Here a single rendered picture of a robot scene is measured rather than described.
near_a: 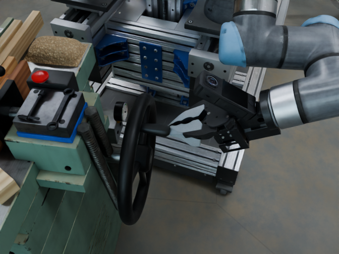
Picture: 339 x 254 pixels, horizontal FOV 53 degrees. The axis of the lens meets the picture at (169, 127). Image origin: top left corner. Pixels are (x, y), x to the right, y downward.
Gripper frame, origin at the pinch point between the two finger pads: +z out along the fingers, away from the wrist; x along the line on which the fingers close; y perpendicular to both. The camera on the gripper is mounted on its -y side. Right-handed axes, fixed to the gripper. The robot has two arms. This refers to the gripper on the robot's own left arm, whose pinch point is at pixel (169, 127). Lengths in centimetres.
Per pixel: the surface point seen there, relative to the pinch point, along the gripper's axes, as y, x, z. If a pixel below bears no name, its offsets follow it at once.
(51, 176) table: -7.1, -11.9, 20.4
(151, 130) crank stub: -3.0, -2.8, 1.7
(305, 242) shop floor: 107, 19, -1
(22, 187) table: -10.8, -16.4, 21.5
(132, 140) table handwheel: -5.5, -6.5, 3.5
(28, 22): -22.4, 26.5, 33.3
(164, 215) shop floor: 76, 22, 52
